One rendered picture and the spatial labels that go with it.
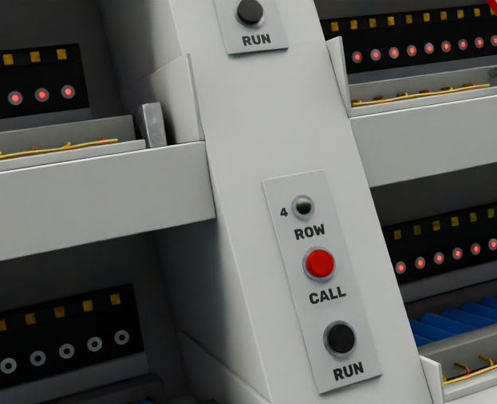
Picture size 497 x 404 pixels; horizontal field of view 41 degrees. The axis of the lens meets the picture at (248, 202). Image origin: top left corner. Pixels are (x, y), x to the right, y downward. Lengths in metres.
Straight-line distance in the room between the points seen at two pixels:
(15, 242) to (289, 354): 0.16
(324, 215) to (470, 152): 0.13
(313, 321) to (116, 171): 0.14
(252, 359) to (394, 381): 0.08
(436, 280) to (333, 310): 0.25
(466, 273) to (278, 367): 0.31
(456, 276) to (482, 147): 0.19
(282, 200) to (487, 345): 0.21
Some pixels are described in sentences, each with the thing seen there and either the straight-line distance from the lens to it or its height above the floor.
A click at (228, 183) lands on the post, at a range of 0.38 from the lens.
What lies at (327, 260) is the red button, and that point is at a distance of 0.38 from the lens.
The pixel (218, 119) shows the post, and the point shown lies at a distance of 0.39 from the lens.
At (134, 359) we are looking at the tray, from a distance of 0.53.
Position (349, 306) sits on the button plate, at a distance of 0.39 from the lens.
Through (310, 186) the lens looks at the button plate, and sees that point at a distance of 0.39.
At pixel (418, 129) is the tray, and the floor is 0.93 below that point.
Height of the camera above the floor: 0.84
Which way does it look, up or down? 10 degrees up
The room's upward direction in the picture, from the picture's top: 15 degrees counter-clockwise
